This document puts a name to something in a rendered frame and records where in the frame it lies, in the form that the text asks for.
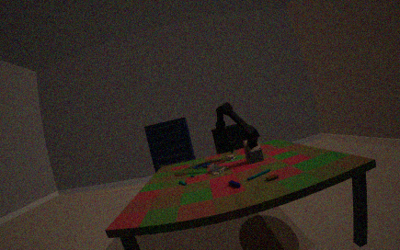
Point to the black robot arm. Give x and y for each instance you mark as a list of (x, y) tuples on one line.
[(249, 131)]

